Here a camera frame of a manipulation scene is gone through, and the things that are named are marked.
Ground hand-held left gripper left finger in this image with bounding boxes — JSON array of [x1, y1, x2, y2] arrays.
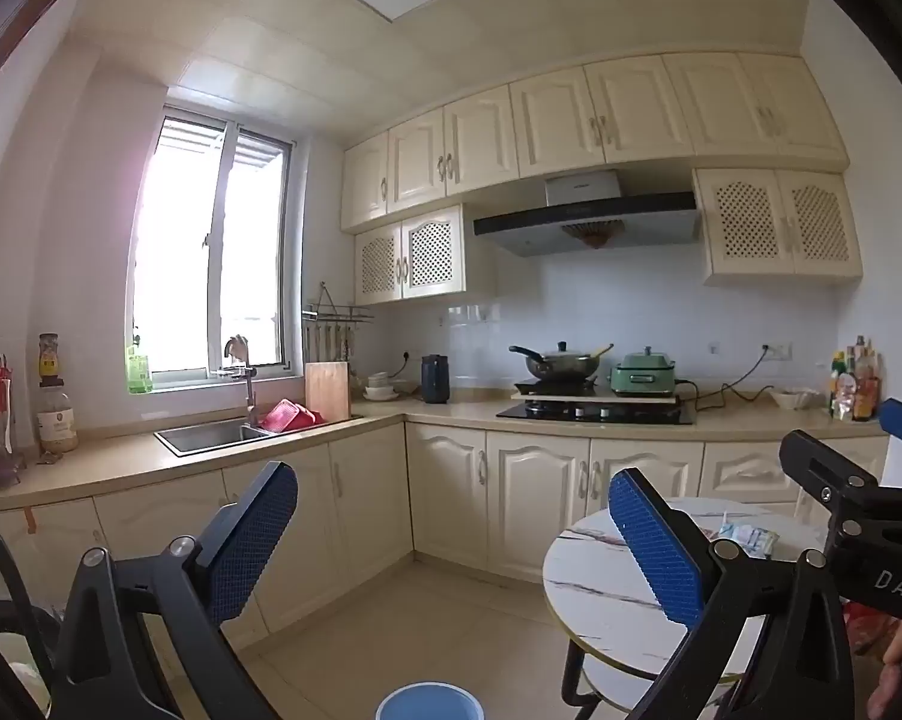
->
[[46, 460, 300, 720]]

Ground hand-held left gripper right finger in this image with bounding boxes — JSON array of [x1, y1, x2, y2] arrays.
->
[[608, 467, 857, 720]]

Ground pile of snack wrappers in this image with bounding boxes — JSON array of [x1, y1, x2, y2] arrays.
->
[[709, 514, 780, 560]]

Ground blue plastic bucket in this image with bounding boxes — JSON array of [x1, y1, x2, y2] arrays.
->
[[376, 682, 486, 720]]

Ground group of condiment bottles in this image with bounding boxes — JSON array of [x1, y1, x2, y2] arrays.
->
[[828, 336, 883, 422]]

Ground round white marble table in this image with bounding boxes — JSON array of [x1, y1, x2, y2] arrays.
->
[[542, 496, 846, 713]]

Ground red plastic bag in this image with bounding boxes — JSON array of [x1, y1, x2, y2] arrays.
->
[[844, 600, 898, 653]]

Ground stainless steel sink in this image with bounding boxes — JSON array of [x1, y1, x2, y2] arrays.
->
[[154, 416, 365, 460]]

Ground red drain basket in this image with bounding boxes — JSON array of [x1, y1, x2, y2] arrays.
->
[[259, 399, 330, 436]]

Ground metal kitchen faucet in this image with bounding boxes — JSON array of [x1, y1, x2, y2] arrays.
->
[[224, 336, 260, 428]]

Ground black gas hob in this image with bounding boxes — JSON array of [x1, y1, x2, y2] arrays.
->
[[496, 399, 698, 427]]

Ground wooden cutting board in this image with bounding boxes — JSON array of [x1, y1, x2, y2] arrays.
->
[[304, 361, 352, 422]]

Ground wooden stove board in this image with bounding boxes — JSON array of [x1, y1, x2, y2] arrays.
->
[[511, 388, 684, 406]]

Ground green electric cooking pot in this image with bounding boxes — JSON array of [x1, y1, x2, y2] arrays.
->
[[610, 347, 678, 397]]

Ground cream base cabinets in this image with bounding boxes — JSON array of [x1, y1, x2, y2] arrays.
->
[[0, 409, 894, 661]]

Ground black portable burner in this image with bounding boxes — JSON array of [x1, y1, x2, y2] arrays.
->
[[514, 377, 598, 396]]

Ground green dish soap bottle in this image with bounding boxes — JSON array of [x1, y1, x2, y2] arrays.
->
[[125, 334, 154, 395]]

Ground black wok with lid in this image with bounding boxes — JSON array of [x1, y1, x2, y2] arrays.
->
[[508, 342, 615, 383]]

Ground clear glass jar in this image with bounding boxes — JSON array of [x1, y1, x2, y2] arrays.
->
[[37, 387, 79, 455]]

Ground dark blue kettle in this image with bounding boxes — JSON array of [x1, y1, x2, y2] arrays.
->
[[421, 354, 452, 404]]

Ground hanging utensil rack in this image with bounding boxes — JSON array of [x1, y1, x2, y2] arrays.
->
[[302, 281, 375, 365]]

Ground wide lattice door cabinet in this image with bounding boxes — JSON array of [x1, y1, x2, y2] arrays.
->
[[692, 167, 864, 287]]

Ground yellow label sauce bottle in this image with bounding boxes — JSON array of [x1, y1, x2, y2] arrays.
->
[[37, 333, 63, 389]]

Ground sliding kitchen window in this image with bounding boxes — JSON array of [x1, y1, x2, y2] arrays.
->
[[124, 105, 303, 395]]

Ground small lattice door cabinet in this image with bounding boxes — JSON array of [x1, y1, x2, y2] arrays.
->
[[353, 204, 497, 307]]

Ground black range hood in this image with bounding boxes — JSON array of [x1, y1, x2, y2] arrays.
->
[[472, 169, 703, 259]]

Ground black power cable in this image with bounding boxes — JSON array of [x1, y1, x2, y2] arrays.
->
[[676, 349, 778, 410]]

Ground cream upper wall cabinets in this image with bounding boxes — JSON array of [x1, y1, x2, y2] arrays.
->
[[340, 51, 851, 235]]

